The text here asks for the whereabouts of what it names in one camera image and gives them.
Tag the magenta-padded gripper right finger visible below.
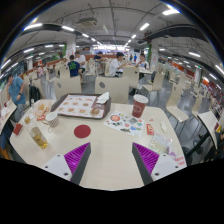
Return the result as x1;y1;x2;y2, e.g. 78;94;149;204
131;142;181;186

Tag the beige chair with round hole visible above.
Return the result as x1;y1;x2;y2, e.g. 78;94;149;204
94;76;130;104
53;75;83;100

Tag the ceiling air conditioner unit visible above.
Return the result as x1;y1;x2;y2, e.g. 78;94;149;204
77;17;98;28

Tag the group of ceiling lights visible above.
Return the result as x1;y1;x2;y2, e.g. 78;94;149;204
0;8;224;76

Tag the dark brown food tray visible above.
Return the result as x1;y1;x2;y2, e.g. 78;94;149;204
50;92;112;120

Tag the red paper cup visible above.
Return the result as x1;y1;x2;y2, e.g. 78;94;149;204
131;94;150;119

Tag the clear tea bottle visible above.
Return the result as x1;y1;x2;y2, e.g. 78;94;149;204
24;114;49;150

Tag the white square table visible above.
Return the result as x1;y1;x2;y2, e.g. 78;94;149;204
0;99;18;134
197;110;221;149

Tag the small red sauce packet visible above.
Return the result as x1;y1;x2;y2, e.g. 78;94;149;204
145;123;155;136

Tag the person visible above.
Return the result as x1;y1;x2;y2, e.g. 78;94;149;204
109;51;126;78
74;50;87;73
67;54;82;78
5;73;28;123
137;53;150;70
93;50;105;63

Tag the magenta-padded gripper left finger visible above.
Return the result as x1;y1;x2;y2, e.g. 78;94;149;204
42;142;92;186

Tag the group of beige chairs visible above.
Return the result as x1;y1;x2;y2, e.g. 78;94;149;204
19;59;218;124

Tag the black backpack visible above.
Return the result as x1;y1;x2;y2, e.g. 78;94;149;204
28;83;42;107

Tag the white paper napkin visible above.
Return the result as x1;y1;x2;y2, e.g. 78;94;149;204
95;91;111;105

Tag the flat round red coaster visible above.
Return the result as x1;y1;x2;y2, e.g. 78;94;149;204
73;124;92;139

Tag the white orange food wrapper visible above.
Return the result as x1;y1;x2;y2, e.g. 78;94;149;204
32;100;53;121

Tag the small white packet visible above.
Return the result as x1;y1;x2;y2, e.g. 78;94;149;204
159;121;168;133

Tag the clear plastic wrapper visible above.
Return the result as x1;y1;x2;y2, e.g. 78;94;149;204
149;132;174;155

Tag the white sticker sheet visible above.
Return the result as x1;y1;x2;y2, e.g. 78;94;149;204
103;110;145;138

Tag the red flat pouch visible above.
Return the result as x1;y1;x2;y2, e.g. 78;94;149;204
12;122;24;136

